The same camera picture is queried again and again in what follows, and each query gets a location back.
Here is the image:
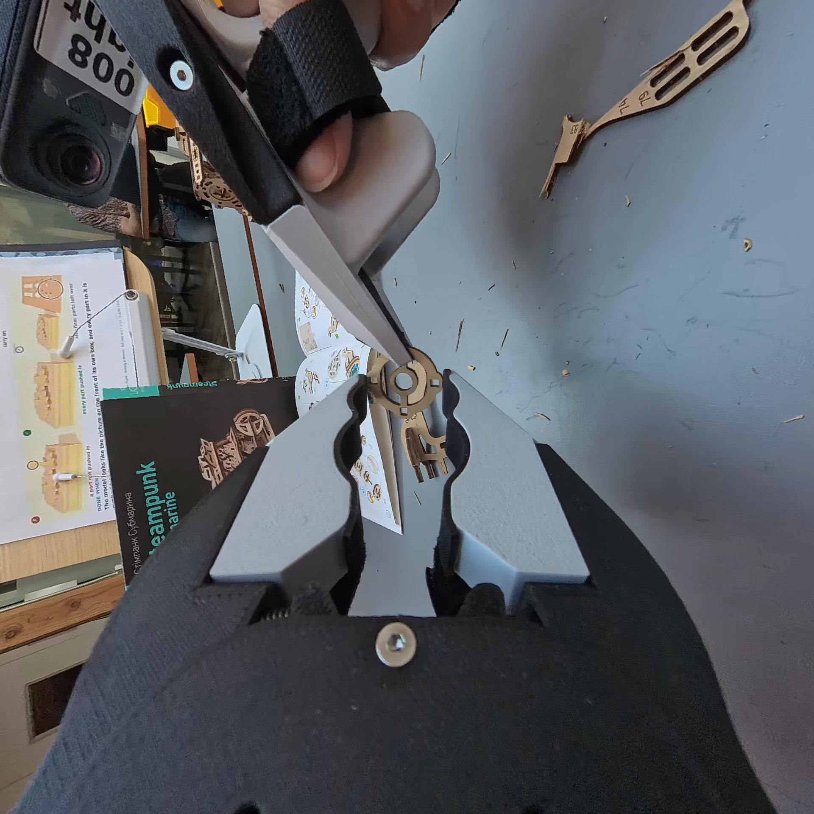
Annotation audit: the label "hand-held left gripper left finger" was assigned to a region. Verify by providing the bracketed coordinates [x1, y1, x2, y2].
[210, 375, 371, 614]

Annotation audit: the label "wooden stand with instruction sheet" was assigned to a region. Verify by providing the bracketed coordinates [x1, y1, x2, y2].
[0, 245, 274, 583]

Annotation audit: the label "person's right hand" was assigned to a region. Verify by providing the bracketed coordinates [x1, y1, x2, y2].
[226, 0, 462, 195]

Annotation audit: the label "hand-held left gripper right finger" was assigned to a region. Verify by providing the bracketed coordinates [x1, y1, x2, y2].
[425, 370, 589, 616]

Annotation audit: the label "wooden fork arm part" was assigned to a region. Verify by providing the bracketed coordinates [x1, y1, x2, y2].
[402, 412, 449, 484]

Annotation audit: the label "yellow plastic bin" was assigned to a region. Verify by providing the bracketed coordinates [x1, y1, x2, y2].
[143, 86, 176, 150]

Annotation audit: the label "white instruction booklet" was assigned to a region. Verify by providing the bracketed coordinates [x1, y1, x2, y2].
[294, 273, 404, 535]

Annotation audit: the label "scattered wood chips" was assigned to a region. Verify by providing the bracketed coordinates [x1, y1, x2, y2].
[382, 57, 805, 427]

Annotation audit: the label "wooden ring disc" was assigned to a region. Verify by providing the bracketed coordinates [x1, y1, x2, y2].
[368, 348, 443, 418]

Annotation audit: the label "black model kit box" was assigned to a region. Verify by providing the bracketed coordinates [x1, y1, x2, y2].
[102, 376, 300, 589]

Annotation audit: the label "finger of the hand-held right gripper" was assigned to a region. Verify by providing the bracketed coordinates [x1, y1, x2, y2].
[262, 202, 415, 368]
[358, 268, 415, 358]

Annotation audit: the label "assembled wooden model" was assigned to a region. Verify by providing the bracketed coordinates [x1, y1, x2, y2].
[175, 124, 252, 220]

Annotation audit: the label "slotted wooden offcut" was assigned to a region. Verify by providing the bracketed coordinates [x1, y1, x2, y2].
[541, 0, 751, 198]

